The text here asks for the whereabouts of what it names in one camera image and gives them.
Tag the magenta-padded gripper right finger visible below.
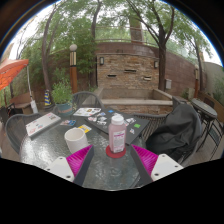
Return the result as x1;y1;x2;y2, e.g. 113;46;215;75
129;144;184;186

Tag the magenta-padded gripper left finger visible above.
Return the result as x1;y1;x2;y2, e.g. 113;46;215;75
43;144;95;187

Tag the pink drink bottle white cap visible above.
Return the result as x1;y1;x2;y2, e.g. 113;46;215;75
108;113;128;154

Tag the white cup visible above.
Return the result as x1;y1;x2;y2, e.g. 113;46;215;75
63;127;90;155

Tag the black backpack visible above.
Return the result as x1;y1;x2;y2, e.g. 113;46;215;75
145;104;203;158

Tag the small colourful card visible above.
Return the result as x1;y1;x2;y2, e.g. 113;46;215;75
59;119;77;127

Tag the yellow card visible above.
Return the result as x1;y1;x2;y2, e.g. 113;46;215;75
77;124;93;134

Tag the silver laptop with stickers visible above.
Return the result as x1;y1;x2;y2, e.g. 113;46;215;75
25;112;62;138

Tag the black laptop with stickers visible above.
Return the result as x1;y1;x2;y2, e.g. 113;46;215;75
84;107;150;146

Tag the flat round red coaster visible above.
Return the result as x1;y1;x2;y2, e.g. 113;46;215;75
105;144;128;159

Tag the white printed magazine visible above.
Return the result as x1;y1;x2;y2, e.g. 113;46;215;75
72;107;102;118

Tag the white canopy pole weight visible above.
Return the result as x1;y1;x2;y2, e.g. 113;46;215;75
29;99;39;114

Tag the blue yellow striped cone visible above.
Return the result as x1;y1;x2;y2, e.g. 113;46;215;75
44;89;53;107

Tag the dark round side table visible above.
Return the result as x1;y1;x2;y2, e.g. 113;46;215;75
190;97;218;134

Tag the potted green plant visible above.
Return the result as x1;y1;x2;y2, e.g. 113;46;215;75
50;78;76;117

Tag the wooden bench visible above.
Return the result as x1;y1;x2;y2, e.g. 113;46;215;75
9;92;34;115

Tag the orange canopy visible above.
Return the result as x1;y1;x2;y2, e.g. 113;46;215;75
0;58;30;92

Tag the wooden lamp post globe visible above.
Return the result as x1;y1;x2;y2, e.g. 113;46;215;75
68;43;79;94
194;64;200;99

